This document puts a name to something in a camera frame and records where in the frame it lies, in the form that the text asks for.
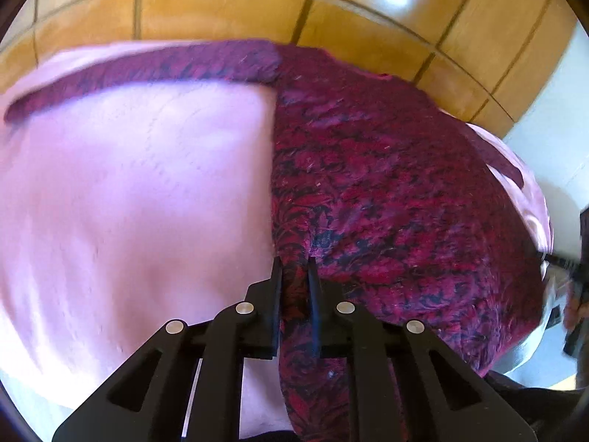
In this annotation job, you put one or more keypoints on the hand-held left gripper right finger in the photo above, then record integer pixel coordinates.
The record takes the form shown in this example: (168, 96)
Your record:
(314, 313)

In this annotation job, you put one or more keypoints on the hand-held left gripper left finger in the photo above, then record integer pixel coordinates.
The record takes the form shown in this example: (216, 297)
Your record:
(276, 313)

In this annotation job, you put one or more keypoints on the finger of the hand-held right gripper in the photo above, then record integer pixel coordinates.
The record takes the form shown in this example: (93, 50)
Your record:
(557, 260)

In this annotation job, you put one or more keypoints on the red floral patterned garment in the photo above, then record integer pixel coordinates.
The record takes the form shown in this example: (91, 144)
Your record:
(382, 184)

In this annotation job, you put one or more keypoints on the person's right hand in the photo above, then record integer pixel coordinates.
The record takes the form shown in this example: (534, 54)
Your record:
(579, 304)

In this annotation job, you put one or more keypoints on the pink bedspread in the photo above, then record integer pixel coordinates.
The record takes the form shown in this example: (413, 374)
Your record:
(138, 202)

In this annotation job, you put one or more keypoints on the wooden panelled wardrobe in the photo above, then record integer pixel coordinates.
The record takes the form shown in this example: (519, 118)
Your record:
(221, 4)

